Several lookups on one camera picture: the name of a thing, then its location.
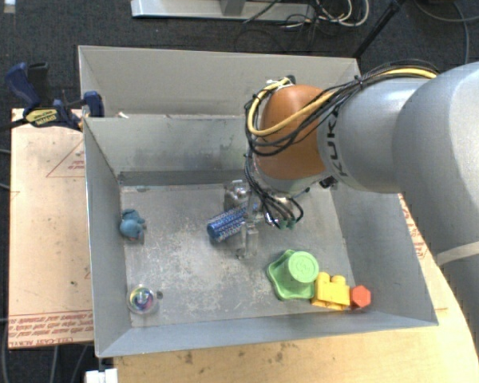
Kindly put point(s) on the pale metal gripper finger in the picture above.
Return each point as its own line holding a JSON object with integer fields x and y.
{"x": 249, "y": 242}
{"x": 235, "y": 196}

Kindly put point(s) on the clear ball with colourful core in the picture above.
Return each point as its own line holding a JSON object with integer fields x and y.
{"x": 142, "y": 298}

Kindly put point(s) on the black cylinder on white bracket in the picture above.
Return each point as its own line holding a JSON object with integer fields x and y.
{"x": 328, "y": 182}

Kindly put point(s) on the orange hexagonal block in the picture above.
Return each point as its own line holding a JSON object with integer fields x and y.
{"x": 360, "y": 297}

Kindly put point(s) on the green star-shaped cup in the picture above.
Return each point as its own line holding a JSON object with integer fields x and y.
{"x": 293, "y": 274}

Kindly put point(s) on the grey metal bin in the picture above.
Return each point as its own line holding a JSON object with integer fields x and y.
{"x": 191, "y": 261}

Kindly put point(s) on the blue toy elephant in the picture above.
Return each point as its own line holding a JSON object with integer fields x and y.
{"x": 131, "y": 225}

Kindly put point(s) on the blue spiky hair roller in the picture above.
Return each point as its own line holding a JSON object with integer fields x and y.
{"x": 225, "y": 225}

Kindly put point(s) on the yellow toy brick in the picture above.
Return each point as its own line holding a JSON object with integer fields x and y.
{"x": 331, "y": 291}

